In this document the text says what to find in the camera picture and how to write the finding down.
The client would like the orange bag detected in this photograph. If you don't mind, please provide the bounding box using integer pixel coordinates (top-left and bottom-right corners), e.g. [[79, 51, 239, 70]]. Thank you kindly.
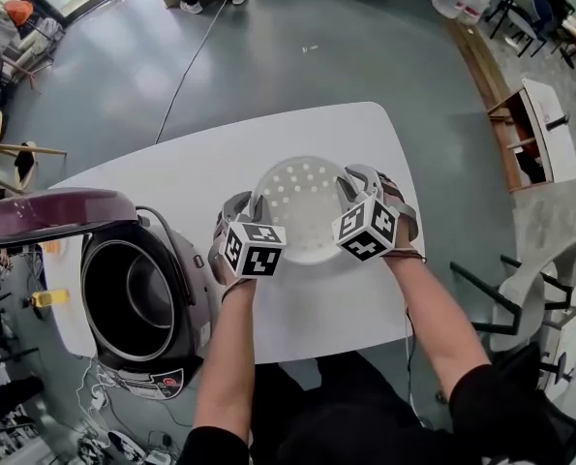
[[3, 0, 38, 26]]

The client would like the white wooden cabinet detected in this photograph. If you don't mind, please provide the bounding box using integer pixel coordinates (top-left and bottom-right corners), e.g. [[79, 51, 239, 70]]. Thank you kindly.
[[485, 77, 576, 194]]

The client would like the person's right hand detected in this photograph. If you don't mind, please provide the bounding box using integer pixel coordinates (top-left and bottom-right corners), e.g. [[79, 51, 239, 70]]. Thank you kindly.
[[379, 175, 417, 251]]

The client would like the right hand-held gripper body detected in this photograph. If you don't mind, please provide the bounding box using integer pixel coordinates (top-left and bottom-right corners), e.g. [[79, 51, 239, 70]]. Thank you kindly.
[[331, 171, 420, 264]]

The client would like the tangle of white cables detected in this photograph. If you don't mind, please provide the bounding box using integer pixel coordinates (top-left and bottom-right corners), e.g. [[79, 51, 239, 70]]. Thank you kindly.
[[73, 354, 129, 433]]

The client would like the white floor cable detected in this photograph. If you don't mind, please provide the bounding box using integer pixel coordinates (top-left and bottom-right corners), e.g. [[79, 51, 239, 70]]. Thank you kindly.
[[153, 0, 265, 145]]

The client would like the white chair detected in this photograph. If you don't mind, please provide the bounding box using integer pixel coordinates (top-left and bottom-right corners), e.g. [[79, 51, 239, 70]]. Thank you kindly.
[[537, 276, 576, 409]]

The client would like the dark metal pot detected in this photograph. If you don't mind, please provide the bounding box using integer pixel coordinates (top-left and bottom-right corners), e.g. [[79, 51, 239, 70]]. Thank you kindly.
[[79, 237, 183, 363]]

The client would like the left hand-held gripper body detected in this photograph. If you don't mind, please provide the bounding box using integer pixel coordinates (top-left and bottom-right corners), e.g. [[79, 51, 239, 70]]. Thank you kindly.
[[207, 200, 289, 286]]

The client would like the grey shell chair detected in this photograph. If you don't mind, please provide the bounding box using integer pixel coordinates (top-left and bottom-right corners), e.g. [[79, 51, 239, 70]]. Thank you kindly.
[[448, 237, 576, 354]]

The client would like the dark wrist cord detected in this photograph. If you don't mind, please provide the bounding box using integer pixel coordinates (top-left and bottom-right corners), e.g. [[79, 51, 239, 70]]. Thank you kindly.
[[220, 277, 256, 304], [382, 247, 428, 264]]

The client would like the black frame chair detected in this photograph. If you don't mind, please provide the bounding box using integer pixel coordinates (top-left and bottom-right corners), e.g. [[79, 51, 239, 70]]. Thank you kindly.
[[484, 0, 576, 59]]

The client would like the person's black shirt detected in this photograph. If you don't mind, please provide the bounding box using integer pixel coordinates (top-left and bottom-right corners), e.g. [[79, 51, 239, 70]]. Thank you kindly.
[[174, 350, 576, 465]]

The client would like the person's left forearm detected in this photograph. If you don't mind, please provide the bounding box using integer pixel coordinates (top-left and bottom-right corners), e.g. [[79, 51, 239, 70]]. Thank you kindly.
[[192, 278, 258, 443]]

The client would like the person's right forearm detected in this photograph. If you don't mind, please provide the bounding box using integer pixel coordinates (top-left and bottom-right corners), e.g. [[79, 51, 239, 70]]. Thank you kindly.
[[382, 252, 493, 401]]

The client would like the purple rice cooker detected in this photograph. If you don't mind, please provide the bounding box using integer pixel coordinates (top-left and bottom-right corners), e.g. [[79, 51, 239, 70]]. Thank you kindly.
[[0, 186, 217, 402]]

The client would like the white perforated steamer tray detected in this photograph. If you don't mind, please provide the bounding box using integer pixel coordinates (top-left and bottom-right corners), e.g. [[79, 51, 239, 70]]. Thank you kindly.
[[252, 155, 362, 266]]

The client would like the yellow box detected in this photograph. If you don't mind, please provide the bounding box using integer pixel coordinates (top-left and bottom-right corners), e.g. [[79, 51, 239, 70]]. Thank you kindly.
[[28, 288, 72, 308]]

